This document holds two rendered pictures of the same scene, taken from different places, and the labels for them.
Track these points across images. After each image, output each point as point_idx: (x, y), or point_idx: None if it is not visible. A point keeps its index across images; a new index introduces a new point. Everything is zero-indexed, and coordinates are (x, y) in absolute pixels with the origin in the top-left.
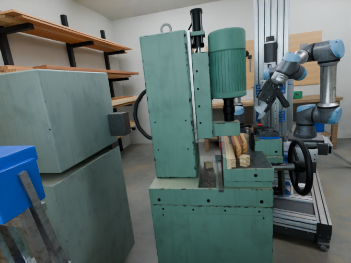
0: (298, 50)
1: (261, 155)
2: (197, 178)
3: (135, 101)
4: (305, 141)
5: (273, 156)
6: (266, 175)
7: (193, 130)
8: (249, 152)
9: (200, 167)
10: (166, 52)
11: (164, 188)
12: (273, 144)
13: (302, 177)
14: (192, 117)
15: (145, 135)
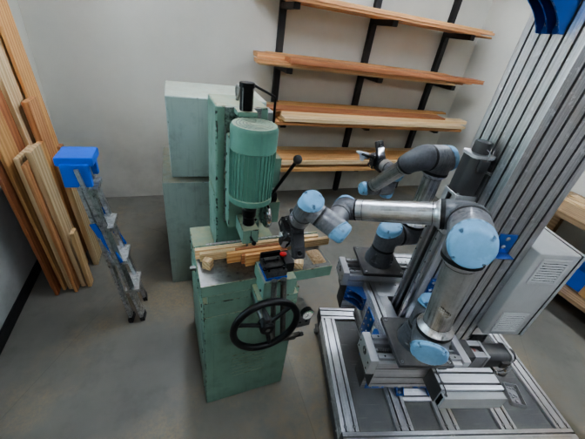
0: (438, 200)
1: (238, 278)
2: None
3: None
4: (388, 341)
5: (257, 292)
6: (199, 287)
7: (218, 208)
8: (247, 267)
9: None
10: (211, 121)
11: (191, 235)
12: (260, 281)
13: (359, 373)
14: (223, 196)
15: None
